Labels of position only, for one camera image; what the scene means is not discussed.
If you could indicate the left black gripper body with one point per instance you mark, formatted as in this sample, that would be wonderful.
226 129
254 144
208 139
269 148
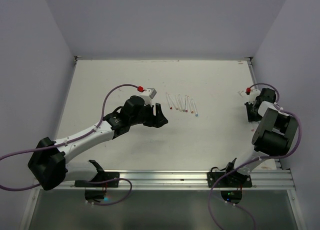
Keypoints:
146 116

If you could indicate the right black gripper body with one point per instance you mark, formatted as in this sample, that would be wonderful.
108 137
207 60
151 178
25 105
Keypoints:
252 115

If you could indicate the white pen grey tip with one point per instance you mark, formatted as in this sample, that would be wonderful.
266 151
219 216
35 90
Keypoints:
181 102

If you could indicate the white pen magenta tip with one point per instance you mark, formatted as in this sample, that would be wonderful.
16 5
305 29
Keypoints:
185 104

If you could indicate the white pen light blue tip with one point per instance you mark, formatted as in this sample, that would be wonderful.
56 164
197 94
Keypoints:
194 108

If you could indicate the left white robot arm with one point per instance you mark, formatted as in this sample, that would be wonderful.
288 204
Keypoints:
51 163

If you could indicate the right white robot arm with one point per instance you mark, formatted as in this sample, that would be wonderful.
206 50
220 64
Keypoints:
273 134

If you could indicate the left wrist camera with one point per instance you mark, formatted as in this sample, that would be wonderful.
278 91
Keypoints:
148 95

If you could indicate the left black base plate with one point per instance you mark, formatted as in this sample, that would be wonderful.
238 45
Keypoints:
110 180

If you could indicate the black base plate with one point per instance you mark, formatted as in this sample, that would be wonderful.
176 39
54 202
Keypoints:
234 180
110 180

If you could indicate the aluminium front rail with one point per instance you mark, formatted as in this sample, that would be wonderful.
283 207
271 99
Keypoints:
197 180

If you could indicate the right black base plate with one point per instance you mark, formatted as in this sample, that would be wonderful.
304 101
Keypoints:
234 180

